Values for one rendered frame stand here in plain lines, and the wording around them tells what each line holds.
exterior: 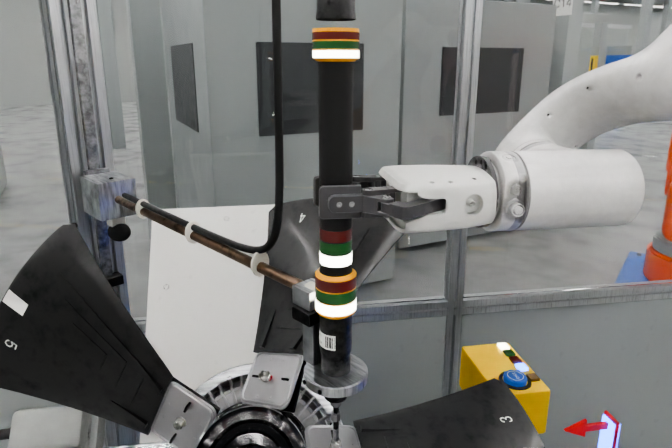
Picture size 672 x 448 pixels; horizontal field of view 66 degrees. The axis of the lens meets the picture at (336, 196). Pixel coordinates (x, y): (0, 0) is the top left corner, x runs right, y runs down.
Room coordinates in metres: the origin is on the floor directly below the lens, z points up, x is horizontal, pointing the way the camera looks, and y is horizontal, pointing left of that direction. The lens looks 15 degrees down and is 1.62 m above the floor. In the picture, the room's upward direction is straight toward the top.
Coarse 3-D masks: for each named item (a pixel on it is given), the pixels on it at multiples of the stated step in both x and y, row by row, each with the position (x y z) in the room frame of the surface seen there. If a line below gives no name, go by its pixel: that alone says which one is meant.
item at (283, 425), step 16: (224, 416) 0.46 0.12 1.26; (240, 416) 0.46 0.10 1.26; (256, 416) 0.46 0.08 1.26; (272, 416) 0.46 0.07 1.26; (288, 416) 0.55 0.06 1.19; (208, 432) 0.45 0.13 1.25; (224, 432) 0.45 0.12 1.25; (240, 432) 0.46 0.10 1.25; (256, 432) 0.45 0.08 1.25; (272, 432) 0.46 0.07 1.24; (288, 432) 0.45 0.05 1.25; (304, 432) 0.54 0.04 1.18
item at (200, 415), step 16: (176, 384) 0.50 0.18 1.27; (176, 400) 0.50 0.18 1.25; (192, 400) 0.49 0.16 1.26; (160, 416) 0.51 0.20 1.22; (176, 416) 0.50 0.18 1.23; (192, 416) 0.50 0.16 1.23; (208, 416) 0.49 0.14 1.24; (160, 432) 0.51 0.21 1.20; (176, 432) 0.51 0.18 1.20; (192, 432) 0.50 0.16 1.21
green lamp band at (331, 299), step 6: (318, 294) 0.48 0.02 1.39; (324, 294) 0.48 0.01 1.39; (330, 294) 0.47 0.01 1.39; (336, 294) 0.47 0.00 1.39; (342, 294) 0.47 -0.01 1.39; (348, 294) 0.48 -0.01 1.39; (354, 294) 0.49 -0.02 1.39; (318, 300) 0.48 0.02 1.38; (324, 300) 0.48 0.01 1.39; (330, 300) 0.47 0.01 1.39; (336, 300) 0.47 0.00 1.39; (342, 300) 0.47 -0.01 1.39; (348, 300) 0.48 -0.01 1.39
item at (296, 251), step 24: (288, 216) 0.72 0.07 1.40; (312, 216) 0.70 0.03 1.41; (288, 240) 0.69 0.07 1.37; (312, 240) 0.67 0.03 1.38; (360, 240) 0.63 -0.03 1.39; (384, 240) 0.62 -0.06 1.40; (288, 264) 0.66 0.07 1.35; (312, 264) 0.63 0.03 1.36; (360, 264) 0.60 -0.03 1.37; (264, 288) 0.66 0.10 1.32; (288, 288) 0.62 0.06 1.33; (264, 312) 0.62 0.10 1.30; (288, 312) 0.59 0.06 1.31; (264, 336) 0.59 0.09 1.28; (288, 336) 0.56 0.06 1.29
